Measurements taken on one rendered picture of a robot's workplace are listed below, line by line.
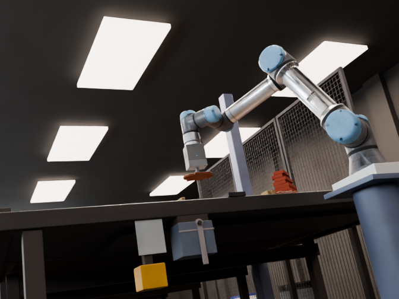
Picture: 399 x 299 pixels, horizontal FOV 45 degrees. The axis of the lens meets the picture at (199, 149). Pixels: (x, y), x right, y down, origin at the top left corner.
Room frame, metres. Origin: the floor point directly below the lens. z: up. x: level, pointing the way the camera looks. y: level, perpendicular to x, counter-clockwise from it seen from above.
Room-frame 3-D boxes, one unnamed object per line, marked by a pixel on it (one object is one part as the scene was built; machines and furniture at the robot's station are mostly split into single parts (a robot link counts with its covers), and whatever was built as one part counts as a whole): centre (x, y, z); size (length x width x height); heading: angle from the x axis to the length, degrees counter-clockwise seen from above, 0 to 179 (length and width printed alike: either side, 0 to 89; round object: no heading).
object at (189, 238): (1.74, 0.08, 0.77); 0.14 x 0.11 x 0.18; 117
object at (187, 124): (2.04, 0.02, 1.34); 0.09 x 0.08 x 0.11; 59
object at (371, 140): (1.80, -0.62, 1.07); 0.13 x 0.12 x 0.14; 149
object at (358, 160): (1.80, -0.63, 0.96); 0.15 x 0.15 x 0.10
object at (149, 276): (1.65, 0.24, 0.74); 0.09 x 0.08 x 0.24; 117
